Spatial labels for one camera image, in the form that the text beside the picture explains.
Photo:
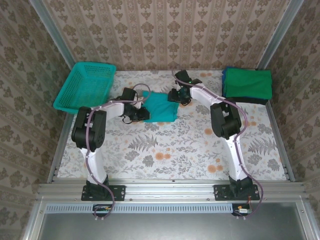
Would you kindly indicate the teal t-shirt with print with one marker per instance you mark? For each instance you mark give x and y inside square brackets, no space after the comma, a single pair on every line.
[162,107]

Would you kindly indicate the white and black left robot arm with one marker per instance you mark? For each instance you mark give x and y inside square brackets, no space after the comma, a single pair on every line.
[115,110]

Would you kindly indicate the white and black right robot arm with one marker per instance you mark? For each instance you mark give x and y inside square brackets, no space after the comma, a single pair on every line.
[202,93]

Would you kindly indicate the blue folded t-shirt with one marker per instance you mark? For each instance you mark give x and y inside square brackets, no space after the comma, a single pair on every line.
[223,87]

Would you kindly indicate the floral tablecloth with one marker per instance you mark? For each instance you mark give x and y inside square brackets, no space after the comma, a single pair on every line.
[175,155]

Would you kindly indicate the teal plastic mesh basket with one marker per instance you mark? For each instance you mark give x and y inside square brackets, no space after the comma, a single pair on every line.
[82,87]

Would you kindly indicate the green folded t-shirt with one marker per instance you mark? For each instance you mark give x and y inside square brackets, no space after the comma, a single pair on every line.
[247,82]

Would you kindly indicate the black folded t-shirt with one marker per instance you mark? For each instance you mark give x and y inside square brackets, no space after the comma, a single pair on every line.
[250,101]

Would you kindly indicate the grey metal sheet panel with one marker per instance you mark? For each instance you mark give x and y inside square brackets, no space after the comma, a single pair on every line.
[162,227]

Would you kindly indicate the aluminium mounting rail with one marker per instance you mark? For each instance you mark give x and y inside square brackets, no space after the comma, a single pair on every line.
[170,192]

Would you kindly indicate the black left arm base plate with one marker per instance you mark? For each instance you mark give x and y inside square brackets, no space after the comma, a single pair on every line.
[120,192]

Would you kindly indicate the aluminium table side rail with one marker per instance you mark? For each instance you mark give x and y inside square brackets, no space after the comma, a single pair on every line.
[288,167]
[53,170]

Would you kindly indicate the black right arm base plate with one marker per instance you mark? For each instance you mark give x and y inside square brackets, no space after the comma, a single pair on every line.
[221,193]

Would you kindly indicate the aluminium frame post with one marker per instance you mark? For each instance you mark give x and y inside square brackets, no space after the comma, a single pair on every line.
[280,32]
[50,27]

